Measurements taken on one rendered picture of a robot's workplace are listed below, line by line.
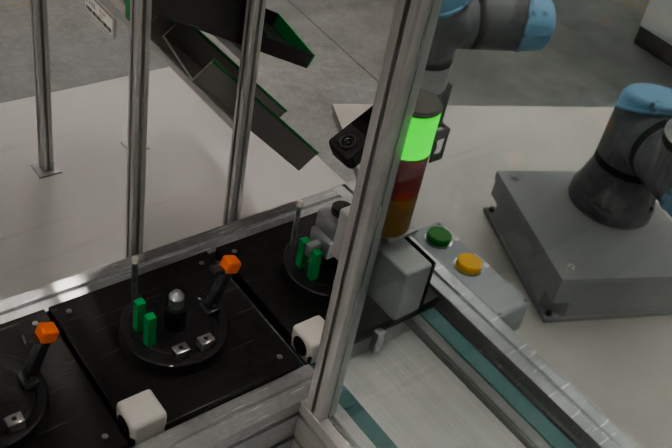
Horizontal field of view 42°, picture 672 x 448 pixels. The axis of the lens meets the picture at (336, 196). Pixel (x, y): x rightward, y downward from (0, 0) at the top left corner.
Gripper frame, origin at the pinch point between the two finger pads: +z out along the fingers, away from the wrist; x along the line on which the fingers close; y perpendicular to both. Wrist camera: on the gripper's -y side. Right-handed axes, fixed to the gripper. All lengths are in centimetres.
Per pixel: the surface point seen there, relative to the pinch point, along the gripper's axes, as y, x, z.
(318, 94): 125, 159, 107
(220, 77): -13.5, 22.8, -11.5
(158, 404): -40.2, -10.4, 8.2
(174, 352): -35.3, -5.3, 6.9
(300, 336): -18.8, -9.5, 8.6
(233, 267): -24.8, -1.0, 0.6
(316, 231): -10.0, 0.8, 1.7
